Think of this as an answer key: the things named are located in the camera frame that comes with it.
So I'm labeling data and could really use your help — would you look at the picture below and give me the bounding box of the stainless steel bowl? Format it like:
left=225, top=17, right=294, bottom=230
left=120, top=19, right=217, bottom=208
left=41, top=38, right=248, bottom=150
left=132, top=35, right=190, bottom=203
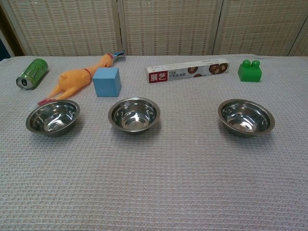
left=218, top=99, right=275, bottom=138
left=108, top=97, right=161, bottom=135
left=26, top=99, right=80, bottom=138

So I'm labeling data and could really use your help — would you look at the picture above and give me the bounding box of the long baking paper box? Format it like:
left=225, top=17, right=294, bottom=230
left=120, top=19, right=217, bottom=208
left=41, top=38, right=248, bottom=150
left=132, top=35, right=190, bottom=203
left=146, top=60, right=230, bottom=84

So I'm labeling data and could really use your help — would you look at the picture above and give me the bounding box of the light blue foam cube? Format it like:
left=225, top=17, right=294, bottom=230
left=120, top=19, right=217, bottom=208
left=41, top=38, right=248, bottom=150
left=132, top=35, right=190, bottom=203
left=92, top=67, right=121, bottom=98

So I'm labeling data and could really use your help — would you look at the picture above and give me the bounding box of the grey waffle tablecloth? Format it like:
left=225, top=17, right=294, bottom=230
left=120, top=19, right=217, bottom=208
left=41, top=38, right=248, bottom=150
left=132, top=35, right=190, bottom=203
left=0, top=54, right=308, bottom=231

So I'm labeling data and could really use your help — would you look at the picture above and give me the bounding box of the yellow rubber chicken toy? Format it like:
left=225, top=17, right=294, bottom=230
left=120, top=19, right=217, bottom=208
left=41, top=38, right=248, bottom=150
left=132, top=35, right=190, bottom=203
left=38, top=53, right=116, bottom=105

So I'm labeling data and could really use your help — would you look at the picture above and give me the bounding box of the woven folding screen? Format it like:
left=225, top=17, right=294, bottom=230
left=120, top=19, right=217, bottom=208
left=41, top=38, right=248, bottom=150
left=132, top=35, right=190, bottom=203
left=0, top=0, right=308, bottom=58

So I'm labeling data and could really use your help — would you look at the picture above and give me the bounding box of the green toy building block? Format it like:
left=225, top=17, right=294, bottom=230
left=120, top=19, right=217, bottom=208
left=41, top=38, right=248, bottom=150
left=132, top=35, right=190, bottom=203
left=238, top=59, right=262, bottom=83

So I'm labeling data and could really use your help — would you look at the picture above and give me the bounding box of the green drink can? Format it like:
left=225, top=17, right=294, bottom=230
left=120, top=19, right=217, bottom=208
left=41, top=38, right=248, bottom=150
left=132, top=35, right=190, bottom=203
left=16, top=58, right=50, bottom=90

